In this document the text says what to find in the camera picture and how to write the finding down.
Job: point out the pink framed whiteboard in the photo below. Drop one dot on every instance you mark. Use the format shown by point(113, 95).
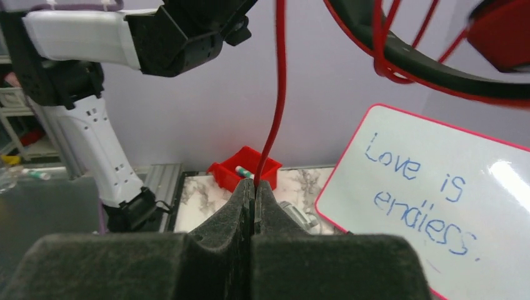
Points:
point(460, 199)

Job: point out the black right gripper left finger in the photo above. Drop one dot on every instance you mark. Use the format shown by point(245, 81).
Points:
point(210, 262)

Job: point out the grey white headphones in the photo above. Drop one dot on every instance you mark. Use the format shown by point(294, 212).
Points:
point(306, 220)

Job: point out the white green marker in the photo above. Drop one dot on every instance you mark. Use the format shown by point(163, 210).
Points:
point(241, 171)

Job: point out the red plastic bin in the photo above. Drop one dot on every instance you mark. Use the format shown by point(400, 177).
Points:
point(243, 164)

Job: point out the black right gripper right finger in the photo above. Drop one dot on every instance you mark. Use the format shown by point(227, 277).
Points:
point(289, 263)

